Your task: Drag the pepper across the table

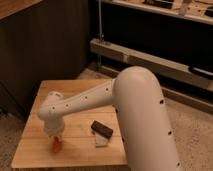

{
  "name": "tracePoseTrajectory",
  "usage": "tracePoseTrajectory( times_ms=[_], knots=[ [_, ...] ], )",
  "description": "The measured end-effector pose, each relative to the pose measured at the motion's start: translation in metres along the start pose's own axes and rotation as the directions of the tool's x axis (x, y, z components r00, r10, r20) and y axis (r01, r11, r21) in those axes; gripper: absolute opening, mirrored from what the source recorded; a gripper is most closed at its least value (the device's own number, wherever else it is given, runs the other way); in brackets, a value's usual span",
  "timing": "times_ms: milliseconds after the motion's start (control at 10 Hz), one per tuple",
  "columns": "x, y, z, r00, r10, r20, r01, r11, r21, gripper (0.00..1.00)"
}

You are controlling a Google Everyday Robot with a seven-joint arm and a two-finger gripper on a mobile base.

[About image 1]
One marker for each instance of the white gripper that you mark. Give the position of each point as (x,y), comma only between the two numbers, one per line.
(54,127)

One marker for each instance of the orange pepper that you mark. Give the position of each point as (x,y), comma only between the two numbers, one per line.
(56,145)

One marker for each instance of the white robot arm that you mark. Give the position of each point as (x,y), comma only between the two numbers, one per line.
(141,112)

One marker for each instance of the dark brown block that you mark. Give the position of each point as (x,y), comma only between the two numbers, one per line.
(102,129)

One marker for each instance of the white wedge block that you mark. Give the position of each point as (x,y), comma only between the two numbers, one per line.
(100,141)

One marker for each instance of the dark wooden cabinet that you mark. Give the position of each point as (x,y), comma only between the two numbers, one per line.
(45,42)

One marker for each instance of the wooden shelf rack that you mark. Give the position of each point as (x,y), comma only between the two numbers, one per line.
(172,38)

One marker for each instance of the metal shelf post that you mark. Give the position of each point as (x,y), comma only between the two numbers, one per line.
(100,35)

